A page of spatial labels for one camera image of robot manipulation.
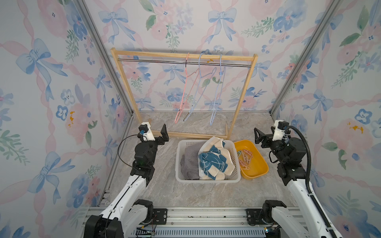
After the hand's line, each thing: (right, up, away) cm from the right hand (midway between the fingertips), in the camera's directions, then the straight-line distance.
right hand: (265, 127), depth 73 cm
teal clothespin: (-6, -17, +22) cm, 28 cm away
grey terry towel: (-38, -18, +5) cm, 42 cm away
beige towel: (-22, -9, +12) cm, 27 cm away
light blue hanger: (-21, +5, +42) cm, 47 cm away
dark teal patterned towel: (-26, -15, +1) cm, 30 cm away
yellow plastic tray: (+3, -22, +17) cm, 28 cm away
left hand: (-54, +1, +2) cm, 54 cm away
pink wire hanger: (-42, +21, +44) cm, 65 cm away
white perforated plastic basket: (-12, -12, +16) cm, 24 cm away
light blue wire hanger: (-32, +29, +37) cm, 57 cm away
